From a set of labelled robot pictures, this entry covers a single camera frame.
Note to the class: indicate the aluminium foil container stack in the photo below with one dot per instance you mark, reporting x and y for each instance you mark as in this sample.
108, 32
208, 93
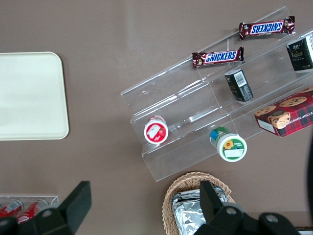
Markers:
185, 215

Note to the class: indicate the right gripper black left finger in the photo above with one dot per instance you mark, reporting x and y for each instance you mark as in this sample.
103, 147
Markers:
71, 210

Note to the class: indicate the red cola bottle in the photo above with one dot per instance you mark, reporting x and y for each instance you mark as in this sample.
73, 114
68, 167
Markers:
9, 209
31, 211

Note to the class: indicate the clear acrylic step shelf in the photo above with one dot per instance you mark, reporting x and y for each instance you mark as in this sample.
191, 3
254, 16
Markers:
185, 102

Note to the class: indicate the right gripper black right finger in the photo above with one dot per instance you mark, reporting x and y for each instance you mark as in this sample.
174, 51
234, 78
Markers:
215, 215

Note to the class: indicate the red lid yogurt cup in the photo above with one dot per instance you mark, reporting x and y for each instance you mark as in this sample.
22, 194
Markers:
156, 132

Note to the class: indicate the green lid yogurt cup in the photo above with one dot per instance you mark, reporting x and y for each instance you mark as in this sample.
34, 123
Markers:
231, 148

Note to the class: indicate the Snickers chocolate bar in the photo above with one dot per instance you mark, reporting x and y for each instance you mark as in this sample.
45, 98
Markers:
266, 28
218, 57

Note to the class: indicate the light oval wicker basket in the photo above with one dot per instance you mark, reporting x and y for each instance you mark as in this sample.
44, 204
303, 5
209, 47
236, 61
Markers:
168, 195

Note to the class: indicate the clear acrylic bottle rack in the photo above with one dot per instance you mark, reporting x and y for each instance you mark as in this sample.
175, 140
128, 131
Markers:
52, 198

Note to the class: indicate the small black tea box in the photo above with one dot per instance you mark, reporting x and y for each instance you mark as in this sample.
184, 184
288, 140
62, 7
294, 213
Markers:
300, 55
239, 85

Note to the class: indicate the red tartan cookie box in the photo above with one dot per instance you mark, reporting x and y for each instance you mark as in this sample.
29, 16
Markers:
291, 115

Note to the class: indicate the beige plastic serving tray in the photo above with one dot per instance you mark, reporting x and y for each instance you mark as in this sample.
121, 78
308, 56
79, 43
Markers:
29, 98

